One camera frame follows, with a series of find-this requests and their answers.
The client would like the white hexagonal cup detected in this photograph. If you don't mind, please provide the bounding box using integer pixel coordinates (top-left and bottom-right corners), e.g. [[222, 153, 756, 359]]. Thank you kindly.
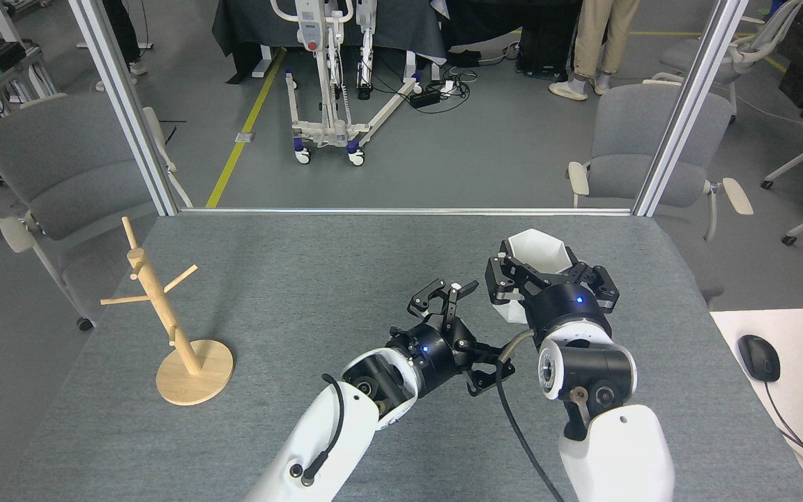
[[499, 229, 575, 324]]

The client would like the grey chair with cream armrests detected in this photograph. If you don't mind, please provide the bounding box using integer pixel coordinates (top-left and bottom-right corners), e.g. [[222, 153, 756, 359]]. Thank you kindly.
[[567, 81, 754, 307], [0, 93, 193, 332]]

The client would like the wooden cup rack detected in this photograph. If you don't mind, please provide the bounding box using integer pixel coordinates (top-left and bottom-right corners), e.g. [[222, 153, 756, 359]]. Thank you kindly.
[[100, 217, 235, 406]]

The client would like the person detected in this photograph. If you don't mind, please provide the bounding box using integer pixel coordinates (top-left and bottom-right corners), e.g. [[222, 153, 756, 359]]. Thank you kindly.
[[549, 0, 643, 102], [97, 0, 148, 91]]

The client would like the silver frame crossbar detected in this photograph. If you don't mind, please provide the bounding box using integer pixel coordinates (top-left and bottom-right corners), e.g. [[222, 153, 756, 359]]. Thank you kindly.
[[178, 207, 634, 217]]

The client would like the black computer mouse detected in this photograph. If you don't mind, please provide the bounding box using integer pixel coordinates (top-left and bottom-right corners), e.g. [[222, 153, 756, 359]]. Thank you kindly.
[[737, 335, 781, 383]]

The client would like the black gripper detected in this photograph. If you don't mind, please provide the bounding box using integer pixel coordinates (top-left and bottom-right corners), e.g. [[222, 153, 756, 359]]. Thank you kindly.
[[485, 254, 620, 337], [386, 278, 516, 400]]

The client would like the black case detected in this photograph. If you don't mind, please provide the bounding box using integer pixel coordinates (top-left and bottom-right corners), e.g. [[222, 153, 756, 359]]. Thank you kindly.
[[519, 24, 580, 77]]

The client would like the white stand on wheels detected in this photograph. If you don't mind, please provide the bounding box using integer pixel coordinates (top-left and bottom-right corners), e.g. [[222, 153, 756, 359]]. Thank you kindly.
[[270, 0, 425, 166]]

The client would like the table with dark cloth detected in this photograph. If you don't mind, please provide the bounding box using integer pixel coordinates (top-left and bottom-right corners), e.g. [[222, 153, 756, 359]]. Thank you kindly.
[[211, 0, 448, 84]]

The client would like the silver frame post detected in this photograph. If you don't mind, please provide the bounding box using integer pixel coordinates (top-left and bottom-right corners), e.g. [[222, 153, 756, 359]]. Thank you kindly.
[[69, 0, 179, 217], [633, 0, 749, 217]]

